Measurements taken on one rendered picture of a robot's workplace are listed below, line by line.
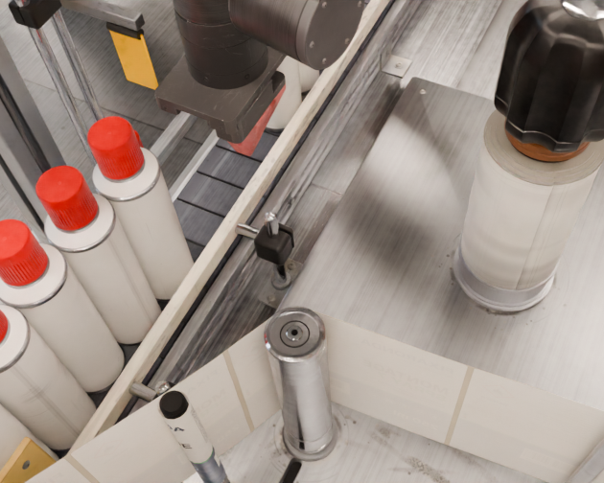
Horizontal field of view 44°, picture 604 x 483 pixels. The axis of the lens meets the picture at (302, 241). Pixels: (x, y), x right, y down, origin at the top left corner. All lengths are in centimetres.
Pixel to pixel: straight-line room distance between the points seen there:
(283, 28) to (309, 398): 24
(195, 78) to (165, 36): 48
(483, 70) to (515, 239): 39
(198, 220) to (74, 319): 21
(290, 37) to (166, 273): 29
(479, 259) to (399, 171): 17
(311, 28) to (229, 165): 37
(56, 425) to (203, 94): 28
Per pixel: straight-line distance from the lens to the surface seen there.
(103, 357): 63
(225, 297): 71
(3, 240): 52
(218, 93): 52
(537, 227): 57
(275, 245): 66
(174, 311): 65
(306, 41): 42
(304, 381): 47
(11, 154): 68
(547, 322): 68
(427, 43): 96
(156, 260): 63
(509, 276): 63
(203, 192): 76
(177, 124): 71
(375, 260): 70
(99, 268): 57
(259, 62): 52
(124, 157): 54
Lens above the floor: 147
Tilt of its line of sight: 57 degrees down
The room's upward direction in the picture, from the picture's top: 6 degrees counter-clockwise
